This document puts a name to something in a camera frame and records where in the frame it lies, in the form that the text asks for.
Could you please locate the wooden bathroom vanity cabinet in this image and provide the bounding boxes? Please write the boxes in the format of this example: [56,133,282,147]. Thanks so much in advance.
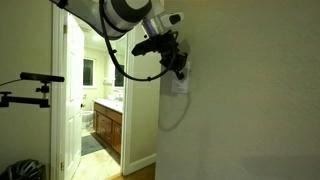
[92,98,124,155]

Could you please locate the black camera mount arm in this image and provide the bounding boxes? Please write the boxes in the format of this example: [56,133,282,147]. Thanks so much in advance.
[0,82,52,109]

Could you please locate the white toilet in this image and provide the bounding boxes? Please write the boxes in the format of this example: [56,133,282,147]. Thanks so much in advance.
[81,110,95,130]

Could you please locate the white open bathroom door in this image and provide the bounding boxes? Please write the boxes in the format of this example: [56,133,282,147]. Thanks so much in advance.
[64,12,86,180]

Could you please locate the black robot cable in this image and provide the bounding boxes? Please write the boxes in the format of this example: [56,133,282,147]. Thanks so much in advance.
[98,0,178,83]

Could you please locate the white wall light switch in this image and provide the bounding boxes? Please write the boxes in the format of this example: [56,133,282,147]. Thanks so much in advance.
[171,61,192,95]

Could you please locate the black bicycle helmet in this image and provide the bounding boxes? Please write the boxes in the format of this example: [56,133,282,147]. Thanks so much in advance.
[0,158,47,180]

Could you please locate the black stereo camera bar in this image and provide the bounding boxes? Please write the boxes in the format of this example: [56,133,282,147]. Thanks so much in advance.
[19,71,66,84]

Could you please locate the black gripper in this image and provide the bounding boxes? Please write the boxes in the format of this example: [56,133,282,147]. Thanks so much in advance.
[155,30,190,81]

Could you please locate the bathroom window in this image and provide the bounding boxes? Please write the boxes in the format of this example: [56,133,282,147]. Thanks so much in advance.
[82,57,96,89]

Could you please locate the bathroom wall mirror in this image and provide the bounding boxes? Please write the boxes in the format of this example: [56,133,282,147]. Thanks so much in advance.
[113,35,129,90]

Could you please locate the white bathroom door frame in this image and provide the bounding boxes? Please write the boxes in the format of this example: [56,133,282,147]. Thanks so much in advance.
[49,3,137,180]

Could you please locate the thin black camera cable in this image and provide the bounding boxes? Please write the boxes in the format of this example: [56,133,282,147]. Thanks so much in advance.
[0,78,22,88]

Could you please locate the grey bath mat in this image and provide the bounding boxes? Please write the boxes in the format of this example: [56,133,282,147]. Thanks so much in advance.
[80,133,107,157]

